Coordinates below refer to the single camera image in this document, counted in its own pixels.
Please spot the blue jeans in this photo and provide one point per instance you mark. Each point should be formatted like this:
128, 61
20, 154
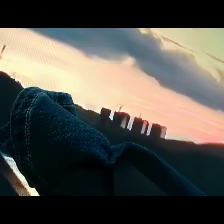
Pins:
60, 133

